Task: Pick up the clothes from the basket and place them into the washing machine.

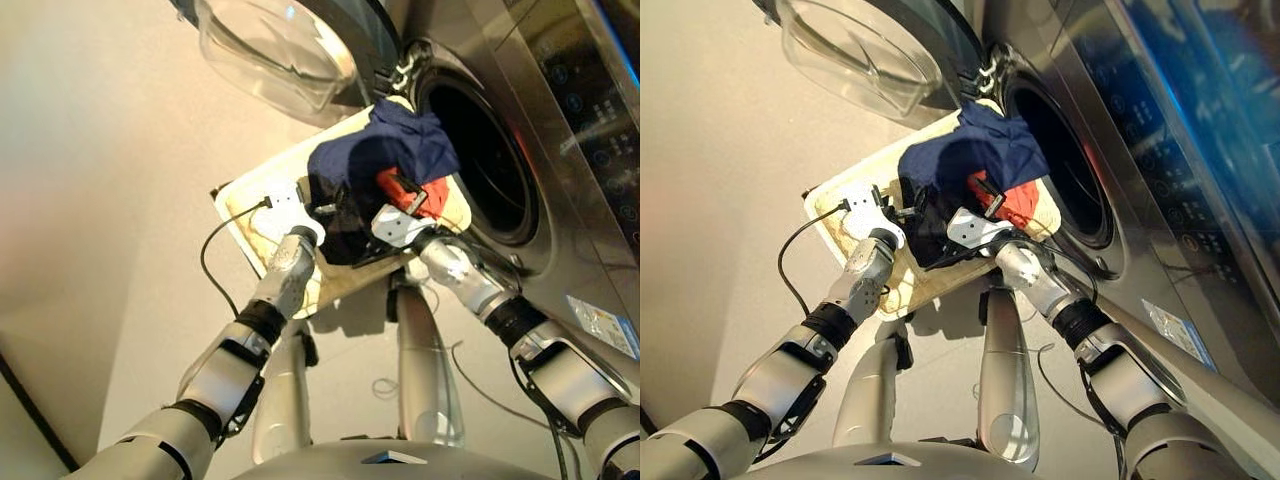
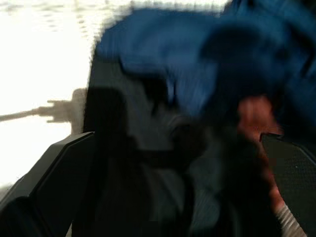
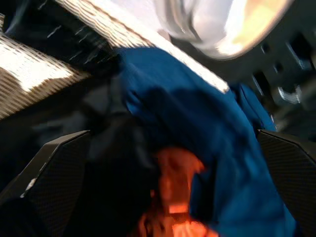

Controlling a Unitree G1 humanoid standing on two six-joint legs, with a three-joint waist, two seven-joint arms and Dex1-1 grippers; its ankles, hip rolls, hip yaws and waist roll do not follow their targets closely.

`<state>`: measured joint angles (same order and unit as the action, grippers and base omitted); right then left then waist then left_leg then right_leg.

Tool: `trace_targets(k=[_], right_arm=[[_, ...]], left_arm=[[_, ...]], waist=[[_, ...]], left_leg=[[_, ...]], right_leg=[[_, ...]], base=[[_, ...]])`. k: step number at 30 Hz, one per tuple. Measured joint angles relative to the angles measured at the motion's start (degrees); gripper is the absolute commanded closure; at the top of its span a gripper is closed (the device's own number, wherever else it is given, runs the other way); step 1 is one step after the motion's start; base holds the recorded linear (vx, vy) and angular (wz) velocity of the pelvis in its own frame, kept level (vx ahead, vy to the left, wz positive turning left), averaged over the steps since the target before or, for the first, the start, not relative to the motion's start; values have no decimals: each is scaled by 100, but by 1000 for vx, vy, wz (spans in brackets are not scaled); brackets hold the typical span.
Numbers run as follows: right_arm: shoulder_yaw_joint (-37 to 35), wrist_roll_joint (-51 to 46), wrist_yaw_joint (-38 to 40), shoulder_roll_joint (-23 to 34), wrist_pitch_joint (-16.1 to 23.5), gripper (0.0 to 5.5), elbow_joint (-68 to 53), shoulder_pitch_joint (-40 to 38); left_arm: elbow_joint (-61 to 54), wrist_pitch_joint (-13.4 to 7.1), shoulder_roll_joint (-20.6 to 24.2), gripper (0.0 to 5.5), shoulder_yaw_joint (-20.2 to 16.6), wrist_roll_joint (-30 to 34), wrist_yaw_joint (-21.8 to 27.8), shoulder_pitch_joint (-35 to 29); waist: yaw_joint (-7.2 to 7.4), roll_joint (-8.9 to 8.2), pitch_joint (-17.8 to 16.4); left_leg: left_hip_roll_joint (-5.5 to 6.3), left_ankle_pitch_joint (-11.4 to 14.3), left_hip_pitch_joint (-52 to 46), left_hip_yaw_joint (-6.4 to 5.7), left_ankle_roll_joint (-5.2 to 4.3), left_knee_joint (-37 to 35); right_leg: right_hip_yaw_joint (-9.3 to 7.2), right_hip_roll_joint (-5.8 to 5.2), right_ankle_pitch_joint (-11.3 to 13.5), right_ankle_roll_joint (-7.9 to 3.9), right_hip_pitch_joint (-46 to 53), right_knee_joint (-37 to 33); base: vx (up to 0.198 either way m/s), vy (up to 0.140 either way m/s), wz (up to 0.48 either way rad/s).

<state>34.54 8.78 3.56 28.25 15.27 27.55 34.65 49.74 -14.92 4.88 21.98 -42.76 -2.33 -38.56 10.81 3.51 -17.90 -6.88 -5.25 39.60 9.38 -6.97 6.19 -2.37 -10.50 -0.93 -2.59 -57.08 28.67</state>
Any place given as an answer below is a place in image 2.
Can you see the black garment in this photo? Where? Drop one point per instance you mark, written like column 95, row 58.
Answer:
column 148, row 172

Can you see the coral red garment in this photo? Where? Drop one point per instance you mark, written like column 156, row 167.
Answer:
column 254, row 111

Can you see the pale woven laundry basket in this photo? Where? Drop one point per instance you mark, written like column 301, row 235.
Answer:
column 37, row 49

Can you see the navy blue garment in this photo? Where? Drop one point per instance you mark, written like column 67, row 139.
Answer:
column 185, row 44

